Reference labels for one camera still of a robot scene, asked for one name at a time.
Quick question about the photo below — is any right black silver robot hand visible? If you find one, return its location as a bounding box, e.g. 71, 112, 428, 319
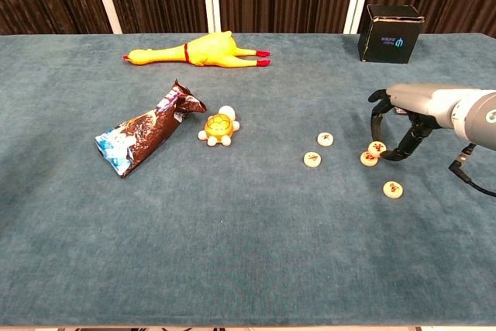
367, 83, 456, 164

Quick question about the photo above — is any black cardboard box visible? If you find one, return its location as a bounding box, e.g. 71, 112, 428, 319
356, 3, 425, 64

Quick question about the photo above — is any orange turtle toy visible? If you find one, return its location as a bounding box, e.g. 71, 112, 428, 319
197, 105, 241, 147

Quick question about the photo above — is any yellow rubber chicken toy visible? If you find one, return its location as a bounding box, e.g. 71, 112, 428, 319
122, 30, 272, 68

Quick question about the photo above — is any blue felt table cloth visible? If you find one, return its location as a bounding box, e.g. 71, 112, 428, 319
0, 32, 496, 327

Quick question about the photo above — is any brown snack bag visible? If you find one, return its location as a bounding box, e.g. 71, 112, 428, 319
95, 78, 208, 179

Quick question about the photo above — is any black arm cable with plug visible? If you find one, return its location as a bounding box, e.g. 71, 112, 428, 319
448, 143, 496, 197

